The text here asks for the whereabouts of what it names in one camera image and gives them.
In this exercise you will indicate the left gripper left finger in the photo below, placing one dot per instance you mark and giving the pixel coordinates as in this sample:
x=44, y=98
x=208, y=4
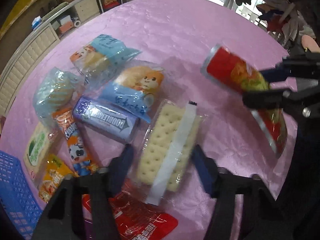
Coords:
x=106, y=183

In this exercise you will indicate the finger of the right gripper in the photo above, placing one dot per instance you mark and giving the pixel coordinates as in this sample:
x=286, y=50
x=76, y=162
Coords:
x=303, y=68
x=274, y=99

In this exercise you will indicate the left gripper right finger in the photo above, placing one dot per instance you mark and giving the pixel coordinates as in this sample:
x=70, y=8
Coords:
x=220, y=186

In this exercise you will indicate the orange cartoon snack pack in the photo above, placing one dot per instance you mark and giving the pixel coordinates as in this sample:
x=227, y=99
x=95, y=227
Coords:
x=81, y=158

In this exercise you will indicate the red snack packet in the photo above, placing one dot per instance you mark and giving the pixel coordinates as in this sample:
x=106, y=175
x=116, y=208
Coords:
x=136, y=220

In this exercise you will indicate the cracker pack white strip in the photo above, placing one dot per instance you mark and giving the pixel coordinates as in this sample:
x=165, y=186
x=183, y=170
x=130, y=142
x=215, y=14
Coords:
x=167, y=149

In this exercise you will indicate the purple Doublemint gum box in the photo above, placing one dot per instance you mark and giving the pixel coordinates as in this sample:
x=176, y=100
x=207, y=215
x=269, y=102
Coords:
x=106, y=118

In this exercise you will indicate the blue fox bread pack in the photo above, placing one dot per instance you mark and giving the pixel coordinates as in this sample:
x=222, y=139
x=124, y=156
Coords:
x=102, y=59
x=135, y=88

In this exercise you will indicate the teal wafer snack bag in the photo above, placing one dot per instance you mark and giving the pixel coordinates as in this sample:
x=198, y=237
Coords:
x=57, y=90

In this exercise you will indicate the yellow snack packet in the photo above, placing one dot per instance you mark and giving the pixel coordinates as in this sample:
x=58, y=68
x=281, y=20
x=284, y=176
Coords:
x=54, y=172

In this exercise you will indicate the green label cracker pack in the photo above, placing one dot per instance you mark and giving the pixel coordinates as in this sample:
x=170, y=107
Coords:
x=37, y=150

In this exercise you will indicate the blue plastic basket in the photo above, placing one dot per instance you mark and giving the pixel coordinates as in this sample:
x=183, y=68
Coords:
x=17, y=198

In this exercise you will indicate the pink tablecloth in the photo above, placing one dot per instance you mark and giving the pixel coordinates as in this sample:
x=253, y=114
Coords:
x=178, y=35

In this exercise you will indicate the tissue box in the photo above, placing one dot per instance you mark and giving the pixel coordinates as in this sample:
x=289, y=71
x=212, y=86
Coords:
x=36, y=22

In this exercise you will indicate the cream TV cabinet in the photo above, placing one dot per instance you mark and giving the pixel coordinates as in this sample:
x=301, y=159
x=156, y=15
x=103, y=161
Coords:
x=39, y=43

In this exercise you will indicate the yellow wall cloth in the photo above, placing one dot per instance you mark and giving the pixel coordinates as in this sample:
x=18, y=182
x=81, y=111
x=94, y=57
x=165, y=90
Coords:
x=25, y=2

